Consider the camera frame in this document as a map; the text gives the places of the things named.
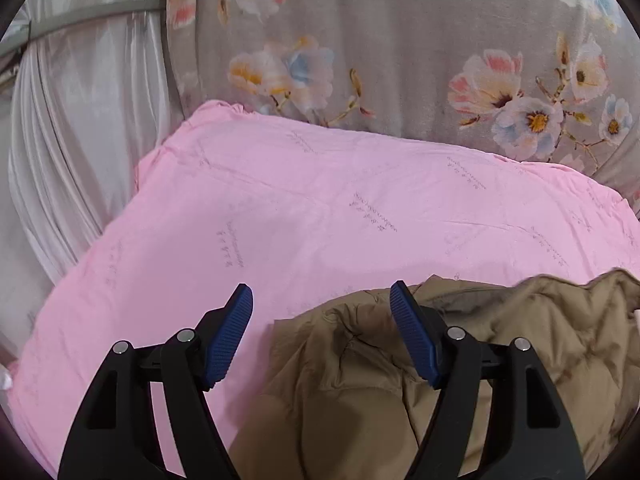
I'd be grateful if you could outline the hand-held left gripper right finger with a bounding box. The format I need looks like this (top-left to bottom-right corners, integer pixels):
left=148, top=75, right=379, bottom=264
left=390, top=280, right=587, bottom=480

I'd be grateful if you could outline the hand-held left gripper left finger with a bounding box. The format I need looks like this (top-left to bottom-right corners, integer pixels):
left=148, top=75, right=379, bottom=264
left=58, top=283, right=254, bottom=480

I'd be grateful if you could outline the olive quilted jacket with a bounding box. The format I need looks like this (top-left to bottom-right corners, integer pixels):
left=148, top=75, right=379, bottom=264
left=231, top=268, right=640, bottom=480

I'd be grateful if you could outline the pink blanket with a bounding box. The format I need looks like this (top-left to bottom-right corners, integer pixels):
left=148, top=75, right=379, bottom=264
left=7, top=100, right=640, bottom=480

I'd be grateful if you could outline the white curtain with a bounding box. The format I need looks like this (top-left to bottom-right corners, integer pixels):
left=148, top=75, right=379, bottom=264
left=0, top=0, right=186, bottom=361

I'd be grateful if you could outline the grey floral bedsheet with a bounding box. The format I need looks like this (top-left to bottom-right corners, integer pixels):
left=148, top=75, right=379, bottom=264
left=165, top=0, right=640, bottom=211

